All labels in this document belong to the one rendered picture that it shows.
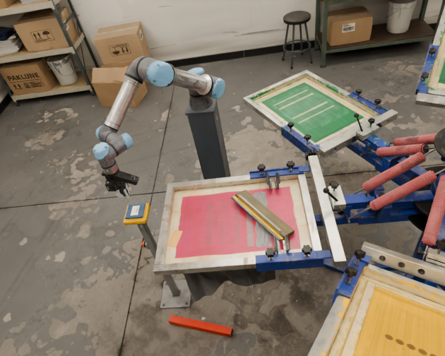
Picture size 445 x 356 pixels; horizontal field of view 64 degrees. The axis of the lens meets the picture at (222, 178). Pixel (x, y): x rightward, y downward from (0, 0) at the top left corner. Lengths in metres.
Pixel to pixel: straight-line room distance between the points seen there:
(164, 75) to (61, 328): 2.05
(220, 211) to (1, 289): 2.21
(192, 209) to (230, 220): 0.23
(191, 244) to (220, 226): 0.18
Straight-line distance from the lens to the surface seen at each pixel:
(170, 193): 2.04
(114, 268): 3.14
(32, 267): 3.54
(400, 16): 5.28
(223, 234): 1.83
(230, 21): 5.32
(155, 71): 1.76
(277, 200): 1.94
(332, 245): 1.67
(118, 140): 1.81
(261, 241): 1.77
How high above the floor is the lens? 2.40
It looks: 44 degrees down
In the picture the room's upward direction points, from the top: 12 degrees counter-clockwise
